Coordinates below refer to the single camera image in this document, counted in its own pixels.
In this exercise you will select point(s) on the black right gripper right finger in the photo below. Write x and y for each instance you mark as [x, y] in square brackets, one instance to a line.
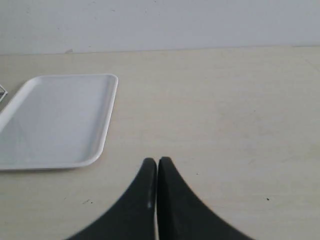
[181, 215]

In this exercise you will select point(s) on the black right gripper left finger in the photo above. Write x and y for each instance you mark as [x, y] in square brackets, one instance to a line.
[132, 216]

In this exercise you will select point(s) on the white plastic tray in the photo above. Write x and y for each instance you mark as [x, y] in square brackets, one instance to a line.
[57, 122]

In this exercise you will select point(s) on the white wire book rack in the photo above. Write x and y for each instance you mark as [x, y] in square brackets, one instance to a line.
[3, 93]

